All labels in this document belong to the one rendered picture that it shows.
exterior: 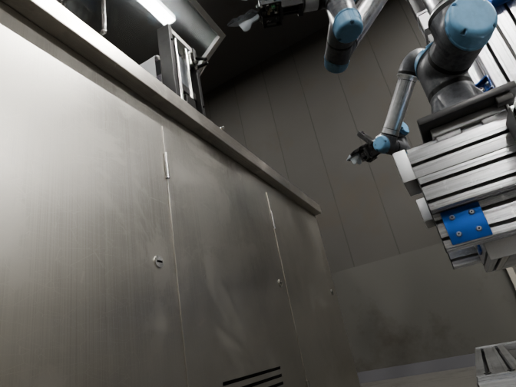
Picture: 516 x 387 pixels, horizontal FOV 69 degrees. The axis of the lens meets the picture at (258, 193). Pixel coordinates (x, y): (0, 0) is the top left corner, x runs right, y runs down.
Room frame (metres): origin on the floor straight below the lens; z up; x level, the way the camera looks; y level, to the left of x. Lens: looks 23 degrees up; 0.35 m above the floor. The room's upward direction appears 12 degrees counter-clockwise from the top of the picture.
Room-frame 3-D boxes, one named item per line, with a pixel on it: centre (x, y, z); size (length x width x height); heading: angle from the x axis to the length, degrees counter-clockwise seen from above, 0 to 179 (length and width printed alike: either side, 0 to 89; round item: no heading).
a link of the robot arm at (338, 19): (0.77, -0.32, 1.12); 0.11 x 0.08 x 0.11; 1
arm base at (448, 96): (0.89, -0.58, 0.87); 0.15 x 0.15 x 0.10
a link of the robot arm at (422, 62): (0.88, -0.58, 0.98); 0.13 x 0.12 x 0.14; 1
